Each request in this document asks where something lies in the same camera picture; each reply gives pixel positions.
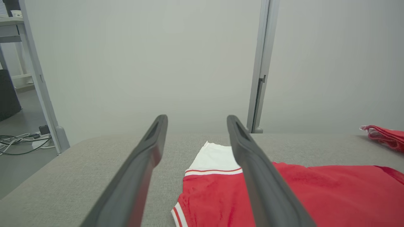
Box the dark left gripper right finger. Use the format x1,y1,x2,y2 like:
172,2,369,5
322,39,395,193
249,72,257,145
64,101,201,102
227,115,317,227

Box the red shorts with white waistband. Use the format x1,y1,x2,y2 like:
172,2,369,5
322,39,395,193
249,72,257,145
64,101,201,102
360,125,404,153

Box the white desk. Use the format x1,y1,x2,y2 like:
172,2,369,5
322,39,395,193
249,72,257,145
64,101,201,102
0,16,33,85

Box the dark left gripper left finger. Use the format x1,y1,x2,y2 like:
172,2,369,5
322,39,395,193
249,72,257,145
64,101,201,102
80,114,168,227

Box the grey fabric sofa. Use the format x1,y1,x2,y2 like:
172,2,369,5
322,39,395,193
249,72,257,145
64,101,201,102
0,132,404,227

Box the black case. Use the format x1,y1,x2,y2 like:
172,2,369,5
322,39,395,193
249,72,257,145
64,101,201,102
0,69,22,122

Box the white floor cable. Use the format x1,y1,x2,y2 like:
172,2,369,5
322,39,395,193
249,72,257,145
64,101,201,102
0,132,56,152

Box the white power strip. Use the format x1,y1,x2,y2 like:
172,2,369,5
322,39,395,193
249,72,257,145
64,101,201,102
32,134,52,149

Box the grey partition end post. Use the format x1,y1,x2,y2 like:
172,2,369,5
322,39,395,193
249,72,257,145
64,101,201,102
17,0,70,155

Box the black floor cable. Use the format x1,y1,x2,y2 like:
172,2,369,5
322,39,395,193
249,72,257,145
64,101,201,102
0,134,52,156

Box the red jersey with white trim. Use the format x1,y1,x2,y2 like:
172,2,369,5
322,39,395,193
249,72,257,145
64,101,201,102
171,141,404,227

